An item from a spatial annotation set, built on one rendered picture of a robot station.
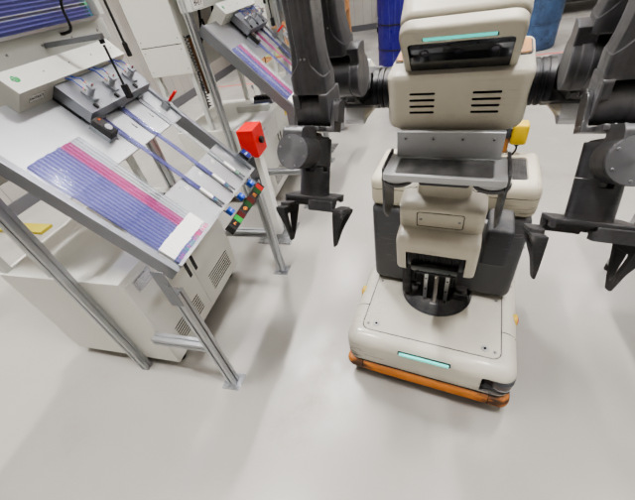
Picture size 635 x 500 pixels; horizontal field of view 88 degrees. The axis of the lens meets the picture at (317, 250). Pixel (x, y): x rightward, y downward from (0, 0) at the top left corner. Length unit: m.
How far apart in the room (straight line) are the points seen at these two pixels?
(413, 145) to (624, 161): 0.43
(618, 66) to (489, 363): 1.01
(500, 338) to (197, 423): 1.29
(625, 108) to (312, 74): 0.43
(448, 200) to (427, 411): 0.91
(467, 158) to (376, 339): 0.80
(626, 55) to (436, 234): 0.56
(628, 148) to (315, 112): 0.43
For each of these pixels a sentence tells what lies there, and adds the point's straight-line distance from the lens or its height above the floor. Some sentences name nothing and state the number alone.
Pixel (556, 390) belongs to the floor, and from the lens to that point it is 1.72.
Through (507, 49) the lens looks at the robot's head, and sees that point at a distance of 0.75.
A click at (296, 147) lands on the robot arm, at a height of 1.20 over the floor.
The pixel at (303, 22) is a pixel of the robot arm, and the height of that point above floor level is 1.35.
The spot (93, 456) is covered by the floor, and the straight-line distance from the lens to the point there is 1.90.
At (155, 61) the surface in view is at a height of 1.10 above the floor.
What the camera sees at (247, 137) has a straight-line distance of 1.98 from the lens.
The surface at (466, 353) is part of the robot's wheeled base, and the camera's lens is 1.36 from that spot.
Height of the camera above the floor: 1.42
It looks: 41 degrees down
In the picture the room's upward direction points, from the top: 12 degrees counter-clockwise
